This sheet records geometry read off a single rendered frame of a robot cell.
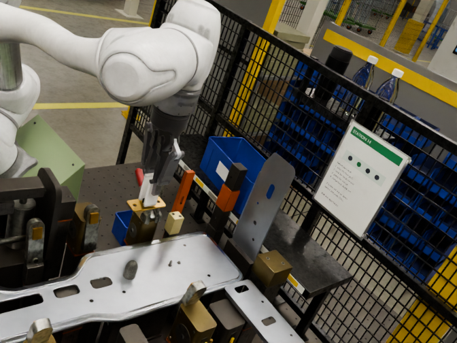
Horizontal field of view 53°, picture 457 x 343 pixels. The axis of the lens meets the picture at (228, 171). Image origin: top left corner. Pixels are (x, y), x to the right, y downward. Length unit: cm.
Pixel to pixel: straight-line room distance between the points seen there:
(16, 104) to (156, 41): 103
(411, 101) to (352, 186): 154
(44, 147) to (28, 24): 85
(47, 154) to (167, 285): 75
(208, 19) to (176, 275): 71
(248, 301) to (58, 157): 86
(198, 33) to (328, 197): 88
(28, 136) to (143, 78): 123
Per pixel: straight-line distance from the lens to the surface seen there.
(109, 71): 68
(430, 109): 292
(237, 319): 126
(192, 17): 82
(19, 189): 113
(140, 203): 103
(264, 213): 135
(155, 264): 128
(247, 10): 335
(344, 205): 151
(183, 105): 88
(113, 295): 117
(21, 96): 166
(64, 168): 167
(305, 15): 547
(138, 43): 68
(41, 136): 182
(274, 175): 130
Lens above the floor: 184
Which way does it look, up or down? 27 degrees down
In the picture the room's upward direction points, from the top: 21 degrees clockwise
